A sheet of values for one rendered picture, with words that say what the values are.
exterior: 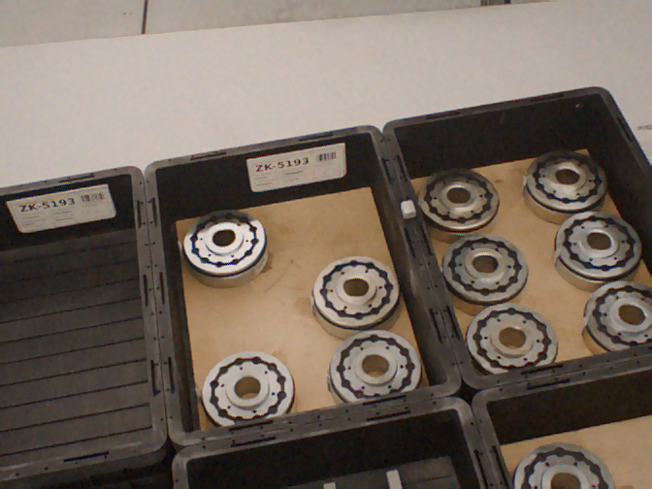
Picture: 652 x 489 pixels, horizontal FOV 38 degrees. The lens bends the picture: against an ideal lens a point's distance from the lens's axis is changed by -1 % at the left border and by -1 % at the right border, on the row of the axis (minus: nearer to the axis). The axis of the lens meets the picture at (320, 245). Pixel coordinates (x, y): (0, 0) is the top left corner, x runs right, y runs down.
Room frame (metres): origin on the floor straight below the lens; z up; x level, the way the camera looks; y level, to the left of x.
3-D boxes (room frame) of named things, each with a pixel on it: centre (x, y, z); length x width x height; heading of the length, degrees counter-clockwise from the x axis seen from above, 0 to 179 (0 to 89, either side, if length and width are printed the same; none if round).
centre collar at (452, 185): (0.80, -0.18, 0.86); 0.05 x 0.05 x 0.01
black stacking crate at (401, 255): (0.66, 0.04, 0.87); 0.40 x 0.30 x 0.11; 7
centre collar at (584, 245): (0.70, -0.33, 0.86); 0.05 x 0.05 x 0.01
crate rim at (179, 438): (0.66, 0.04, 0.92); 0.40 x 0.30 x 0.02; 7
